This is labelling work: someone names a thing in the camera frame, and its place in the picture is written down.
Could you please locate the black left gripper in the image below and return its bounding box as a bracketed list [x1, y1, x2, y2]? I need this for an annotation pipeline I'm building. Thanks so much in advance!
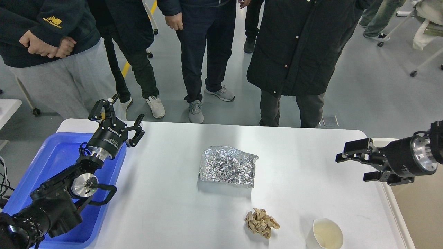
[87, 93, 145, 160]

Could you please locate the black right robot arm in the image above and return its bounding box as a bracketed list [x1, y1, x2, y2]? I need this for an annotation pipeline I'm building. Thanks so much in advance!
[335, 121, 443, 186]

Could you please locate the person in grey sweatpants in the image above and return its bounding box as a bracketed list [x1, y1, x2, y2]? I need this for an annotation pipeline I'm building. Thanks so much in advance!
[0, 0, 117, 119]

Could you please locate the person in navy trousers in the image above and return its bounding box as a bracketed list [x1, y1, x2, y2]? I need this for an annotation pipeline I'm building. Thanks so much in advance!
[157, 0, 250, 123]

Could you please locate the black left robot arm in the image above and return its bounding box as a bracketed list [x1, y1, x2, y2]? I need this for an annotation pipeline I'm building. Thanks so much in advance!
[1, 94, 145, 249]

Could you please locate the crumpled brown paper ball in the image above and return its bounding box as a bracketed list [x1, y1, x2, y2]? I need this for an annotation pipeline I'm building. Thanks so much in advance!
[245, 208, 280, 239]

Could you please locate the crumpled aluminium foil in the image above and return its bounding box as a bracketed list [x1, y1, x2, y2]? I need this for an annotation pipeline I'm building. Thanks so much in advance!
[198, 146, 259, 188]

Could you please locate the person in long black coat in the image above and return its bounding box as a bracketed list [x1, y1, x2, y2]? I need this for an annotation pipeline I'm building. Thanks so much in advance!
[247, 0, 372, 128]

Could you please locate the white side table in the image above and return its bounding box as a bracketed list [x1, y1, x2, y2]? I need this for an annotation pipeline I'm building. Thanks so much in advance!
[0, 98, 22, 129]

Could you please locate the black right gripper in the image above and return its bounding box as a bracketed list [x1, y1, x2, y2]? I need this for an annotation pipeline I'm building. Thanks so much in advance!
[335, 135, 439, 186]

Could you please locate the white paper cup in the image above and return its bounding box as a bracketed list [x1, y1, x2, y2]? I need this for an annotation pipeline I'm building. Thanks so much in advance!
[306, 218, 344, 249]

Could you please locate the person in black trousers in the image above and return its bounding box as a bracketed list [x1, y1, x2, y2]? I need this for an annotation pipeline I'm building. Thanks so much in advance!
[87, 0, 165, 118]

